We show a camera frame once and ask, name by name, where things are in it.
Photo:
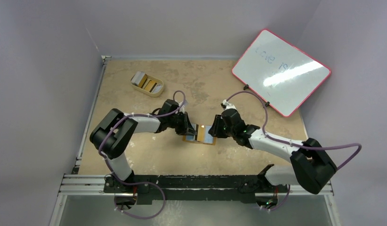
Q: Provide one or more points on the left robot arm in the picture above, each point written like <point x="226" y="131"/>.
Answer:
<point x="113" y="134"/>

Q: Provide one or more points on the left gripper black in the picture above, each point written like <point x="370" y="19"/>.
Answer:
<point x="186" y="128"/>

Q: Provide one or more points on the beige oval card tray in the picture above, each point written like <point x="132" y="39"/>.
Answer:
<point x="152" y="87"/>

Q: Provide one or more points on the orange leather card holder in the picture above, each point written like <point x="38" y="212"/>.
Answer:
<point x="210" y="140"/>

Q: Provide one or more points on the stack of cards in tray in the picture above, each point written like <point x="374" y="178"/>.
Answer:
<point x="139" y="79"/>

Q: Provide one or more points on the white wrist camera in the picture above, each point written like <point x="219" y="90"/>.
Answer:
<point x="182" y="105"/>
<point x="226" y="105"/>

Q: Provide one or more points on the aluminium table frame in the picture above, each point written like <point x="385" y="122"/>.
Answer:
<point x="204" y="84"/>

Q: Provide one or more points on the pink framed whiteboard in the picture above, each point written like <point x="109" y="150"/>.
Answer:
<point x="279" y="73"/>

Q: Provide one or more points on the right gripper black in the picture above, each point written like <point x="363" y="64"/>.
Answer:
<point x="220" y="127"/>

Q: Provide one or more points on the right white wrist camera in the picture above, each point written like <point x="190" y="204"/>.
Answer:
<point x="226" y="105"/>

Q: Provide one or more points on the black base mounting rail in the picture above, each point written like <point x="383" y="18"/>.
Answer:
<point x="242" y="188"/>

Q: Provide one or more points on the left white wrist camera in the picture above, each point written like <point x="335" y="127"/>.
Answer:
<point x="182" y="105"/>

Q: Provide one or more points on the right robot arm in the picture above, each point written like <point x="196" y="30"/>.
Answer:
<point x="311" y="167"/>

